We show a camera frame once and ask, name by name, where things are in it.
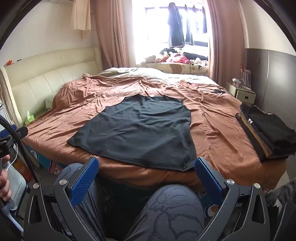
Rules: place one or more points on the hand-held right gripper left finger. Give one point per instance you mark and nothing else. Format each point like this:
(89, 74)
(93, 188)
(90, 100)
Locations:
(84, 183)

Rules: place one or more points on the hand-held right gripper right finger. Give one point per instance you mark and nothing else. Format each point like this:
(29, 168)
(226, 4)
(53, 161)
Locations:
(208, 183)

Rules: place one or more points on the black sleeveless vest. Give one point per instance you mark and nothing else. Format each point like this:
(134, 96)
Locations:
(138, 129)

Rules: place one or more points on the stack of folded dark clothes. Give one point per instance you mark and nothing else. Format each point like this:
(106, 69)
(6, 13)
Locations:
(266, 129)

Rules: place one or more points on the person's left hand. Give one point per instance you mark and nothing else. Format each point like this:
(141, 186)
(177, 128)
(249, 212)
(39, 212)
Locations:
(4, 185)

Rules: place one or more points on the orange box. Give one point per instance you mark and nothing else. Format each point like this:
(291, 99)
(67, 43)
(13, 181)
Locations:
(20, 171)

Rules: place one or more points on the cartoon print bedsheet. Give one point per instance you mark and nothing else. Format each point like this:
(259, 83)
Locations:
(54, 170)

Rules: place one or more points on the green tissue pack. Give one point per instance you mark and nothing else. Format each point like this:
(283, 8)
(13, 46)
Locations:
(30, 119)

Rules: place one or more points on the person's grey patterned legs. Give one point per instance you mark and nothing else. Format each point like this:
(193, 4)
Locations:
(171, 208)

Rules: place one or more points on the brown blanket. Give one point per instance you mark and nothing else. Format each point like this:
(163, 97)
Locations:
(219, 129)

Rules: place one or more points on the pale green pillow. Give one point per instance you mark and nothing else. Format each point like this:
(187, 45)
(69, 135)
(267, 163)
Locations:
(50, 103)

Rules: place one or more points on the dark fuzzy cloth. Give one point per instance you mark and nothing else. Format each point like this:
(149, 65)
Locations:
(282, 192)

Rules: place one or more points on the cream padded headboard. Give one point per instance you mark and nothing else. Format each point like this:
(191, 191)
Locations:
(46, 76)

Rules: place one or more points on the cream nightstand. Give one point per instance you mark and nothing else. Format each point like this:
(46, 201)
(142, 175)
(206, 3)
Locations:
(245, 96)

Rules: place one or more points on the pale green quilt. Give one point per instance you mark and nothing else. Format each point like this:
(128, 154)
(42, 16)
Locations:
(129, 71)

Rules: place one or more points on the bear print window cushion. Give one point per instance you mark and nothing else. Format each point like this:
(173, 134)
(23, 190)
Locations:
(175, 67)

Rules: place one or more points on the grey wardrobe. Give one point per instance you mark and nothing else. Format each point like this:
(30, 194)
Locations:
(272, 76)

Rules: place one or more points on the cartoon print bedding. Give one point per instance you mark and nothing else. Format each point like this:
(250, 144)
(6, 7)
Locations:
(175, 56)

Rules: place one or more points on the pink curtain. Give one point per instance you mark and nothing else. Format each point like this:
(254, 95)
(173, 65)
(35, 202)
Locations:
(111, 34)
(226, 41)

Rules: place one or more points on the cream hanging cloth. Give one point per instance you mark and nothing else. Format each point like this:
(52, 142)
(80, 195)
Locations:
(81, 18)

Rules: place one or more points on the hanging dark garment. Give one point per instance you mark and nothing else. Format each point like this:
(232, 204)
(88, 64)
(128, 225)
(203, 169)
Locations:
(189, 30)

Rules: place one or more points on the hanging dark jacket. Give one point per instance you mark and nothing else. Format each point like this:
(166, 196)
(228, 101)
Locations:
(175, 27)

